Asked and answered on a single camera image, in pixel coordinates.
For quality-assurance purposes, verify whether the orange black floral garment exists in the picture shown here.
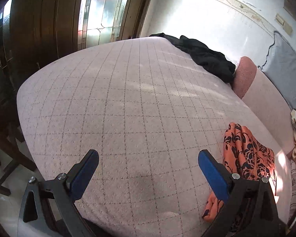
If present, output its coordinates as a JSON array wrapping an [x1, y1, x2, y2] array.
[[202, 122, 277, 234]]

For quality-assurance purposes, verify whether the stained glass wooden door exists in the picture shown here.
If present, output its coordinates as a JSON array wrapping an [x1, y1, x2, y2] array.
[[0, 0, 159, 97]]

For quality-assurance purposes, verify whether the grey pillow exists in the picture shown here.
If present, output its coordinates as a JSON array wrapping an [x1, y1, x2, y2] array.
[[258, 31, 296, 109]]

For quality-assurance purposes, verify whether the pink bolster backrest cushion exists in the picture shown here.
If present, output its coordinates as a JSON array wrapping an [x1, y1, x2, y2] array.
[[231, 56, 294, 154]]

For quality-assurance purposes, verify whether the black garment on bed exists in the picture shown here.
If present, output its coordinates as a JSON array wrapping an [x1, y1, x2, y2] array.
[[150, 33, 236, 84]]

